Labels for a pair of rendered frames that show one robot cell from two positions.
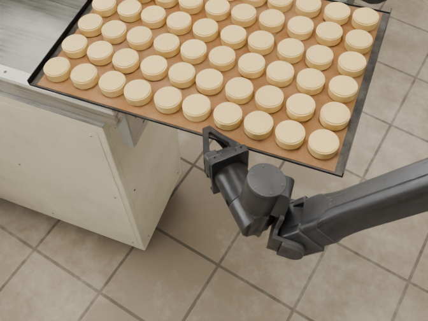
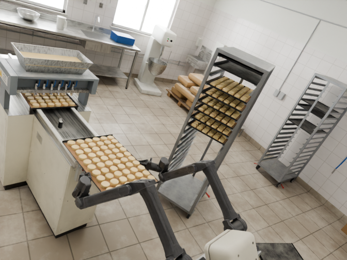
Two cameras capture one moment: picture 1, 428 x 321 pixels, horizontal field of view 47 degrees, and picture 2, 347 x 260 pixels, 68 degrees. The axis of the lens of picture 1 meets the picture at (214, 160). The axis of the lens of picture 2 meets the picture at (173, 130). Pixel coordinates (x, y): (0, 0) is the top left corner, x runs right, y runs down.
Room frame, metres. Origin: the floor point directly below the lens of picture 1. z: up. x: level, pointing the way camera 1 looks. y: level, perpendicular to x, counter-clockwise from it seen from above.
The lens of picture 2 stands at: (-0.59, -0.67, 2.09)
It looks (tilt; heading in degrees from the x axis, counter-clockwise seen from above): 26 degrees down; 15
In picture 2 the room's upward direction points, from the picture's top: 23 degrees clockwise
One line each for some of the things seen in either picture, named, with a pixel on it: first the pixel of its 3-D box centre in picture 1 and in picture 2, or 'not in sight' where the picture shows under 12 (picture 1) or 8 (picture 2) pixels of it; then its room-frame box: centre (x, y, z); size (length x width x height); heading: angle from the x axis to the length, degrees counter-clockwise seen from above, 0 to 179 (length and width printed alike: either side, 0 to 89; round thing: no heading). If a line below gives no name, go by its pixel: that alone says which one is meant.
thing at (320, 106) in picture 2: not in sight; (321, 106); (3.84, -1.47, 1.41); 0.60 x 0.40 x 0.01; 151
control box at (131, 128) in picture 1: (146, 91); (91, 169); (0.74, 0.16, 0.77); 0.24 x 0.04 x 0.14; 160
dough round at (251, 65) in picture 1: (251, 65); (113, 168); (0.61, -0.07, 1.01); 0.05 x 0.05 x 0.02
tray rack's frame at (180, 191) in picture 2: not in sight; (209, 135); (1.98, -0.37, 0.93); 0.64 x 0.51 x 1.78; 179
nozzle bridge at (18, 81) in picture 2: not in sight; (49, 86); (1.04, 0.98, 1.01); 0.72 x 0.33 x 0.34; 160
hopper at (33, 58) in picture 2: not in sight; (53, 61); (1.04, 0.98, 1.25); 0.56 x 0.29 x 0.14; 160
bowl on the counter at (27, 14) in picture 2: not in sight; (28, 15); (2.62, 3.22, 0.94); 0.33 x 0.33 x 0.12
